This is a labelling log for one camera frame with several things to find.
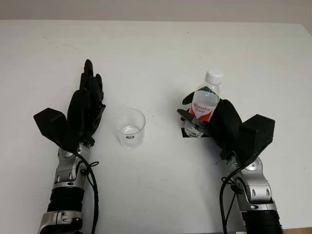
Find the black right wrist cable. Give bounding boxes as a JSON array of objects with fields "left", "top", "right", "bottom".
[{"left": 219, "top": 165, "right": 245, "bottom": 234}]

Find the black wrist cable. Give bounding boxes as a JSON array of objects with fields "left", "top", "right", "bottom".
[
  {"left": 219, "top": 165, "right": 245, "bottom": 234},
  {"left": 73, "top": 152, "right": 99, "bottom": 234}
]

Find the clear glass cup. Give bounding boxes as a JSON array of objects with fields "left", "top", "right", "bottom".
[{"left": 115, "top": 108, "right": 146, "bottom": 149}]

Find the clear red-label water bottle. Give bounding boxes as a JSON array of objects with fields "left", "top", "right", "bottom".
[{"left": 184, "top": 70, "right": 225, "bottom": 138}]

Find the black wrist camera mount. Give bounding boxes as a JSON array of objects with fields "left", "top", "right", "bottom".
[
  {"left": 33, "top": 107, "right": 81, "bottom": 153},
  {"left": 234, "top": 114, "right": 276, "bottom": 169}
]

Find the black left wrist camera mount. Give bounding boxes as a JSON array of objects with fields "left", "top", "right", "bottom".
[{"left": 33, "top": 107, "right": 81, "bottom": 153}]

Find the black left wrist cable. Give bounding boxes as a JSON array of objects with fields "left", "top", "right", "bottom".
[{"left": 73, "top": 152, "right": 99, "bottom": 234}]

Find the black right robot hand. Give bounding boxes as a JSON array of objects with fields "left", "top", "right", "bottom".
[{"left": 176, "top": 91, "right": 244, "bottom": 159}]

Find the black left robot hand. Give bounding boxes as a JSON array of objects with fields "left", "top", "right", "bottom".
[{"left": 67, "top": 58, "right": 107, "bottom": 147}]

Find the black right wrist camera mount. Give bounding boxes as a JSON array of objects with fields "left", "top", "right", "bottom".
[{"left": 234, "top": 114, "right": 276, "bottom": 169}]

